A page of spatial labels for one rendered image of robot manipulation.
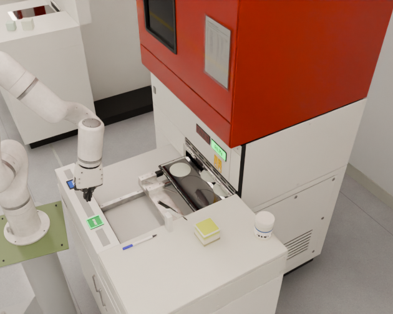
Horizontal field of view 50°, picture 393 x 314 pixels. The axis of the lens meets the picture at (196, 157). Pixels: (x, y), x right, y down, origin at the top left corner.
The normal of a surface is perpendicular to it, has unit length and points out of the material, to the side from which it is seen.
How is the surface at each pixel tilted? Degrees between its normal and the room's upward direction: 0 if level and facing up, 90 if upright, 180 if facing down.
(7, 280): 0
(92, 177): 91
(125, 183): 0
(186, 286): 0
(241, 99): 90
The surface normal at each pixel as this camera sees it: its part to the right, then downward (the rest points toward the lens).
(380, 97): -0.86, 0.33
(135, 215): 0.00, -0.77
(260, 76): 0.51, 0.55
